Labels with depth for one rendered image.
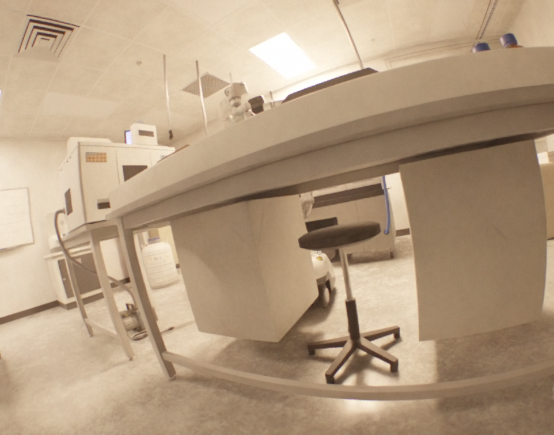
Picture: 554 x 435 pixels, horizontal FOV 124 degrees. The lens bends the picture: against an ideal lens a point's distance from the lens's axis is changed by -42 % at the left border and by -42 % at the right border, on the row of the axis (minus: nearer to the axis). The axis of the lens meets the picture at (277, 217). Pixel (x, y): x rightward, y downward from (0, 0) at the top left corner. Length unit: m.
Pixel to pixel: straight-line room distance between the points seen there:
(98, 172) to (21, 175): 3.15
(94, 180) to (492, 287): 2.04
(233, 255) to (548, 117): 1.16
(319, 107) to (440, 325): 0.79
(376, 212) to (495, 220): 1.93
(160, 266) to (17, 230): 2.50
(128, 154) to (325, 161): 1.56
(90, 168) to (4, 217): 3.05
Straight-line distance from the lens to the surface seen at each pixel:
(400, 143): 0.59
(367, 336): 1.26
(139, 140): 2.04
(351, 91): 0.59
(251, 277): 1.07
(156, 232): 5.22
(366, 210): 2.70
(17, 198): 4.71
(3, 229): 4.62
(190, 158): 0.80
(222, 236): 1.11
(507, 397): 1.06
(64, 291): 4.04
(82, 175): 1.75
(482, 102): 0.59
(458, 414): 0.99
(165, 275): 3.76
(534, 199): 0.96
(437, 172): 0.84
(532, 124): 0.69
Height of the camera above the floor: 0.75
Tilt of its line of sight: 2 degrees down
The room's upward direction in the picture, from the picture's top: 12 degrees counter-clockwise
